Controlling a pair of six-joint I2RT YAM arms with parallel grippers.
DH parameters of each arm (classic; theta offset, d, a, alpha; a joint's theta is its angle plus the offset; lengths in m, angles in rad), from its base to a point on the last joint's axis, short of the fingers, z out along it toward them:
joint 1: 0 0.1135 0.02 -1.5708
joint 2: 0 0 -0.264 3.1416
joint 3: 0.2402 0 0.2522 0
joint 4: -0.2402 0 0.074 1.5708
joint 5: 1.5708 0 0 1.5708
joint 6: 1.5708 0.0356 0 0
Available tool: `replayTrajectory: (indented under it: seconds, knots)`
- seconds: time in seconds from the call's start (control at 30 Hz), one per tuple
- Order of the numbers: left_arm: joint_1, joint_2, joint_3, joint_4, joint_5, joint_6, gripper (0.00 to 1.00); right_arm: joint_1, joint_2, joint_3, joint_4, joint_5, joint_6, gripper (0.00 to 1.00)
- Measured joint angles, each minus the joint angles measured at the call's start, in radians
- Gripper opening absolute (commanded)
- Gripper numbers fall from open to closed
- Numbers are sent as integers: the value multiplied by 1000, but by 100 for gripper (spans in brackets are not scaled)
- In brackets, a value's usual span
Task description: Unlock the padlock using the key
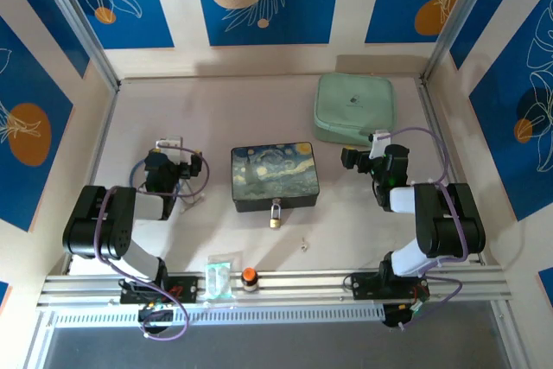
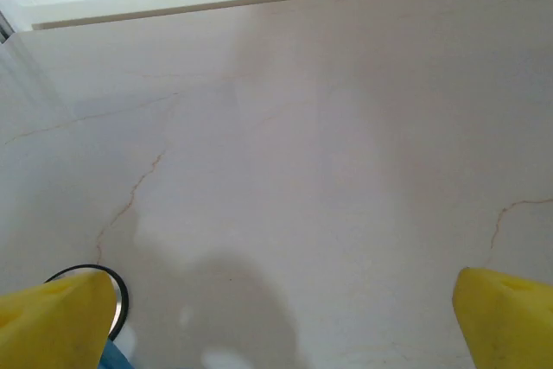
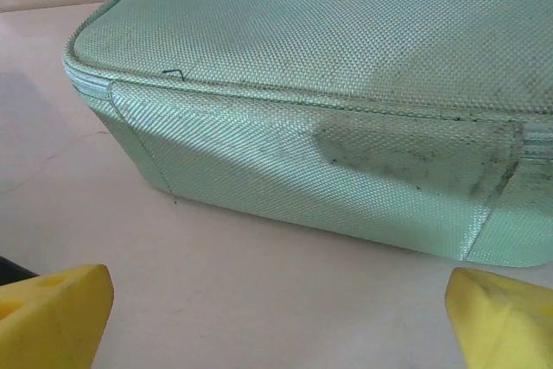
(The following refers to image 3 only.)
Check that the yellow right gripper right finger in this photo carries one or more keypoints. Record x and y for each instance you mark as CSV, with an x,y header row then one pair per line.
x,y
505,326

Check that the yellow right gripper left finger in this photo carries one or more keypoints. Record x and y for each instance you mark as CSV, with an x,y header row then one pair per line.
x,y
52,321

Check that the green fabric medicine bag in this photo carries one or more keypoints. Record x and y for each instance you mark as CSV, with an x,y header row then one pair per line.
x,y
328,84

